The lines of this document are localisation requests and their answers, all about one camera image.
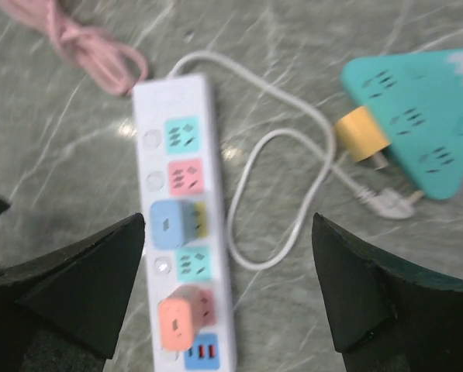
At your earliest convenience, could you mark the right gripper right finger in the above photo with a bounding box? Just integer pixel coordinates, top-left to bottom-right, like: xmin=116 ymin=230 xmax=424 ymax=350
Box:
xmin=312 ymin=214 xmax=463 ymax=371

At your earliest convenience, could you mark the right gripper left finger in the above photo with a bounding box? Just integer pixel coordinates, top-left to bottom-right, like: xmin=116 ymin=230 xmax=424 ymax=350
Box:
xmin=0 ymin=213 xmax=145 ymax=371

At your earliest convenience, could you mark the pink charger plug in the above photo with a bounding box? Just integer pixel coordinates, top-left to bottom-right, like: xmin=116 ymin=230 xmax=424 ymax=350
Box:
xmin=157 ymin=285 xmax=204 ymax=352

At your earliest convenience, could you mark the blue charger plug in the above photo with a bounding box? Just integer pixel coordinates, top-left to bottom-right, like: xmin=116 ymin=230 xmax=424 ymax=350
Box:
xmin=149 ymin=199 xmax=197 ymax=250

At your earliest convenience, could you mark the orange charger plug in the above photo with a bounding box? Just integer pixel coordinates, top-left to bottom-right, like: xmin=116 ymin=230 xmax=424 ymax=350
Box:
xmin=334 ymin=106 xmax=391 ymax=170

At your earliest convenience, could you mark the white multicolour power strip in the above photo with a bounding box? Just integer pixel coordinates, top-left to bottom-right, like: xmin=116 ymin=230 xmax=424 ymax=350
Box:
xmin=133 ymin=74 xmax=237 ymax=371

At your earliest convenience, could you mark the teal triangular socket adapter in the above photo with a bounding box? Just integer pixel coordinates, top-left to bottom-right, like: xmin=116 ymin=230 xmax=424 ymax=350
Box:
xmin=340 ymin=49 xmax=463 ymax=200

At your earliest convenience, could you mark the white power strip cable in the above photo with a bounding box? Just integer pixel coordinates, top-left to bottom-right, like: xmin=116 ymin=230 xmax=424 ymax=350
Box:
xmin=168 ymin=52 xmax=426 ymax=270

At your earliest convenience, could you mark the pink coiled cable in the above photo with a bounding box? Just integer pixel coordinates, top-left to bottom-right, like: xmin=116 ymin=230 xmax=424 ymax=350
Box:
xmin=0 ymin=0 xmax=150 ymax=97

